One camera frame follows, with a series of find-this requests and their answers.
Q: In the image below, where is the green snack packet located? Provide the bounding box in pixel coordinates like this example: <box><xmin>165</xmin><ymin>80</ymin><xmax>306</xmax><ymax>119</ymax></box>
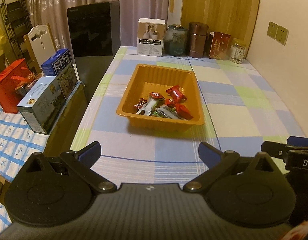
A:
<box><xmin>151</xmin><ymin>107</ymin><xmax>181</xmax><ymax>120</ymax></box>

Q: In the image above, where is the red square candy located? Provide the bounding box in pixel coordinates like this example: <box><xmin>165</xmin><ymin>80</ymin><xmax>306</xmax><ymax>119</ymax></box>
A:
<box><xmin>164</xmin><ymin>98</ymin><xmax>176</xmax><ymax>108</ymax></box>

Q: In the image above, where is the large red snack bag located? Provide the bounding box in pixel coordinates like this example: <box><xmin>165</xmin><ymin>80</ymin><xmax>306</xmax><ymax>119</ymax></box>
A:
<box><xmin>166</xmin><ymin>85</ymin><xmax>187</xmax><ymax>103</ymax></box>

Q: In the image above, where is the white snack wrapper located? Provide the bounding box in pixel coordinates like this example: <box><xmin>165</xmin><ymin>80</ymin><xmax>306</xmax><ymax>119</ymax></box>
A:
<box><xmin>136</xmin><ymin>97</ymin><xmax>158</xmax><ymax>116</ymax></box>

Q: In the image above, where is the brown red snack packet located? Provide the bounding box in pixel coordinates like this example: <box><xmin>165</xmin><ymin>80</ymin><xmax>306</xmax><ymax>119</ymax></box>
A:
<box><xmin>134</xmin><ymin>98</ymin><xmax>147</xmax><ymax>110</ymax></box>

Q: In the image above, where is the red candy packet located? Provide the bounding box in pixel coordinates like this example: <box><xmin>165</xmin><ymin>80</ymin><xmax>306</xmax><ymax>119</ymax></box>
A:
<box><xmin>149</xmin><ymin>92</ymin><xmax>164</xmax><ymax>100</ymax></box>

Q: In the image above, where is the checkered tablecloth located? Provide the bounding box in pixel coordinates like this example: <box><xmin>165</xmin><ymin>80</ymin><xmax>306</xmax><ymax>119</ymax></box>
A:
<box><xmin>71</xmin><ymin>47</ymin><xmax>304</xmax><ymax>184</ymax></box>

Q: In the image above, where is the light blue milk box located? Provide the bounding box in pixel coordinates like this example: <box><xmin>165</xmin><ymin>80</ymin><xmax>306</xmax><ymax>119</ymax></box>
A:
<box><xmin>17</xmin><ymin>76</ymin><xmax>65</xmax><ymax>134</ymax></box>

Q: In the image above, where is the blue patterned side cloth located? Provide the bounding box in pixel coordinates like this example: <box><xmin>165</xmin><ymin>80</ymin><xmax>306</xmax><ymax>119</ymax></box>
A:
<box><xmin>0</xmin><ymin>104</ymin><xmax>48</xmax><ymax>233</ymax></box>

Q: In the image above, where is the blue milk carton box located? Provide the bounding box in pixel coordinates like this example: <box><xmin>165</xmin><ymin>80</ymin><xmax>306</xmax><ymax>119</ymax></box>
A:
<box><xmin>40</xmin><ymin>48</ymin><xmax>80</xmax><ymax>100</ymax></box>

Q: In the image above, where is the clear plastic snack jar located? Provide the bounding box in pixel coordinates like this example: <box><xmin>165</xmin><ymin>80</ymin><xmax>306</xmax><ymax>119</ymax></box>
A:
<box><xmin>229</xmin><ymin>38</ymin><xmax>246</xmax><ymax>64</ymax></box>

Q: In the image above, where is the red gift box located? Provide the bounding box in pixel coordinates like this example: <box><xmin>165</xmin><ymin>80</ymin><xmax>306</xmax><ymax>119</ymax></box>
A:
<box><xmin>0</xmin><ymin>59</ymin><xmax>34</xmax><ymax>114</ymax></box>

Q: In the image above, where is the orange plastic tray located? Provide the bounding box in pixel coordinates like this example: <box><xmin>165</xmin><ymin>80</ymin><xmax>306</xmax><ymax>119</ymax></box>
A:
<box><xmin>116</xmin><ymin>64</ymin><xmax>204</xmax><ymax>132</ymax></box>

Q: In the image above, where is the red gift bag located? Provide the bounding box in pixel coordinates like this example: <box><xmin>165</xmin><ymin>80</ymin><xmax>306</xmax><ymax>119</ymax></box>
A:
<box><xmin>207</xmin><ymin>31</ymin><xmax>230</xmax><ymax>60</ymax></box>

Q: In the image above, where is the white wooden chair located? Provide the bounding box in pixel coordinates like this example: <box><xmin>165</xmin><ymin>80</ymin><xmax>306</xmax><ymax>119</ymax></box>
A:
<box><xmin>23</xmin><ymin>24</ymin><xmax>57</xmax><ymax>74</ymax></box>

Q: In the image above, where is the brown metal thermos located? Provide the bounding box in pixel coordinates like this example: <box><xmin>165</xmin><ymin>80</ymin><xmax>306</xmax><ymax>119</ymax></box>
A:
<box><xmin>187</xmin><ymin>22</ymin><xmax>209</xmax><ymax>58</ymax></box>

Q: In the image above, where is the green glass jar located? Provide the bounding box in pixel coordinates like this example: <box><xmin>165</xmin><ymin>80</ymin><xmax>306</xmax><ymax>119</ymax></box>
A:
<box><xmin>164</xmin><ymin>24</ymin><xmax>188</xmax><ymax>56</ymax></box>

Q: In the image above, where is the black appliance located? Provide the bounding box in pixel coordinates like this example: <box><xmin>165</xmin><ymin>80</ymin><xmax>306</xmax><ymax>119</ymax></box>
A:
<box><xmin>66</xmin><ymin>0</ymin><xmax>121</xmax><ymax>58</ymax></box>

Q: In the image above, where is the white product box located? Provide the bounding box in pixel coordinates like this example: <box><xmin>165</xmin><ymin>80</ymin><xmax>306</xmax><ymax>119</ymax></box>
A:
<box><xmin>136</xmin><ymin>18</ymin><xmax>166</xmax><ymax>56</ymax></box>

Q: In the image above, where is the yellow wooden panel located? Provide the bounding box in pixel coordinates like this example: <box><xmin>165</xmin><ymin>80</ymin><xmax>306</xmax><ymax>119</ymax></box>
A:
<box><xmin>181</xmin><ymin>0</ymin><xmax>260</xmax><ymax>47</ymax></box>

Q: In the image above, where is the mauve curtain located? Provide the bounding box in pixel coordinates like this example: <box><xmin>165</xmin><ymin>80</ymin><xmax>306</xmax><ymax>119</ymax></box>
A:
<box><xmin>24</xmin><ymin>0</ymin><xmax>171</xmax><ymax>53</ymax></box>

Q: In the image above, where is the double wall socket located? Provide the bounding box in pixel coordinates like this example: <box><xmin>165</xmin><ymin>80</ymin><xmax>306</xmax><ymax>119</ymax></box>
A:
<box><xmin>267</xmin><ymin>22</ymin><xmax>289</xmax><ymax>46</ymax></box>

